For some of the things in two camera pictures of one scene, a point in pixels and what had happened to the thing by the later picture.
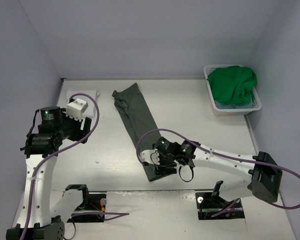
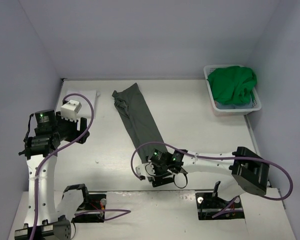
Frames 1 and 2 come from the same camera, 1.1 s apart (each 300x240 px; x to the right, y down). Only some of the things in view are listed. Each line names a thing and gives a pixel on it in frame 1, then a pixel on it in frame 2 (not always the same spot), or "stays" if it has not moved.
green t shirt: (232, 84) stays
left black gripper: (81, 128) stays
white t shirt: (90, 96) stays
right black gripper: (161, 169) -> (158, 182)
